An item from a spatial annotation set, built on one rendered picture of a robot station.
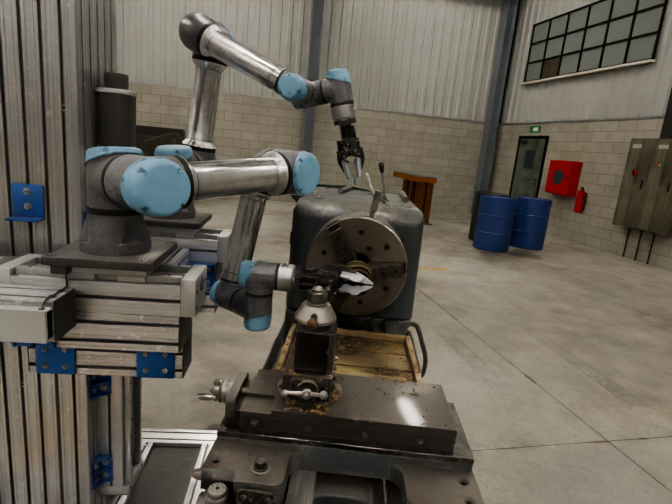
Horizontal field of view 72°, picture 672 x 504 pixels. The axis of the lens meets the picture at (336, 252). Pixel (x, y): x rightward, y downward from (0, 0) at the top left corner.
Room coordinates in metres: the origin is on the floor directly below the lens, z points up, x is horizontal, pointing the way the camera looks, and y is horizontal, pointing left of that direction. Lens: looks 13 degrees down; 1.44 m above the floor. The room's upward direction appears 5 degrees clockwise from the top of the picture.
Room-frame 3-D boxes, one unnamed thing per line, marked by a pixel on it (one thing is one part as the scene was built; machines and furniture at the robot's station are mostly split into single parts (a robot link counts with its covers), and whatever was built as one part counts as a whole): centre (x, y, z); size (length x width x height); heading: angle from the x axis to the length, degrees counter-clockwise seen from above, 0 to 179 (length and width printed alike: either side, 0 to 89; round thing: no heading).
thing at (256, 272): (1.21, 0.20, 1.07); 0.11 x 0.08 x 0.09; 88
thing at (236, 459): (0.76, -0.05, 0.90); 0.47 x 0.30 x 0.06; 88
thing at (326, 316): (0.81, 0.03, 1.13); 0.08 x 0.08 x 0.03
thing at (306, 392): (0.84, 0.03, 0.99); 0.20 x 0.10 x 0.05; 178
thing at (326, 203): (1.83, -0.06, 1.06); 0.59 x 0.48 x 0.39; 178
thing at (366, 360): (1.16, -0.06, 0.89); 0.36 x 0.30 x 0.04; 88
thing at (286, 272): (1.21, 0.12, 1.08); 0.08 x 0.05 x 0.08; 178
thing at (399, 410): (0.81, -0.04, 0.95); 0.43 x 0.17 x 0.05; 88
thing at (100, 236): (1.03, 0.51, 1.21); 0.15 x 0.15 x 0.10
